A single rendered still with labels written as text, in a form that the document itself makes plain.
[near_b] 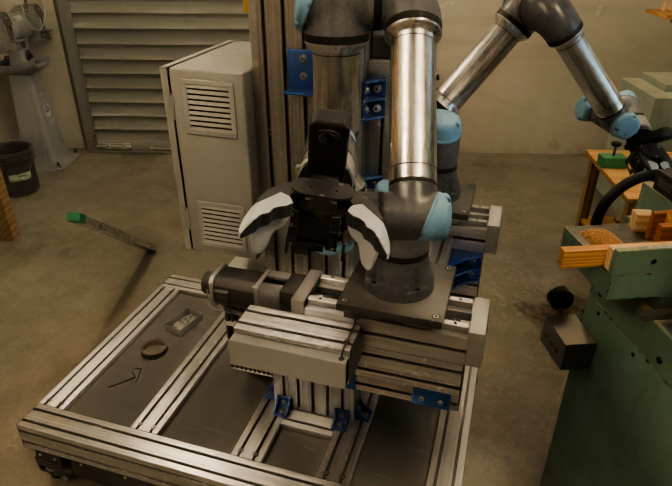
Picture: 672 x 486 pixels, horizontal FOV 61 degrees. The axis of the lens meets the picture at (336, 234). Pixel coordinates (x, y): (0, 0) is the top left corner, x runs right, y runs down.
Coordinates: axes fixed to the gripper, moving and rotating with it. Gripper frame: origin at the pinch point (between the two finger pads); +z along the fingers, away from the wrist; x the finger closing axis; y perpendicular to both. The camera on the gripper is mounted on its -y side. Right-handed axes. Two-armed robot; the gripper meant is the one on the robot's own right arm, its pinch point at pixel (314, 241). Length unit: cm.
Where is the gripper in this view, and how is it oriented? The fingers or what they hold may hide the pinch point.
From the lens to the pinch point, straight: 57.5
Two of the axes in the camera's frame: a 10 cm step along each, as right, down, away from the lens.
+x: -9.9, -1.4, -0.2
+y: -1.3, 8.7, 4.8
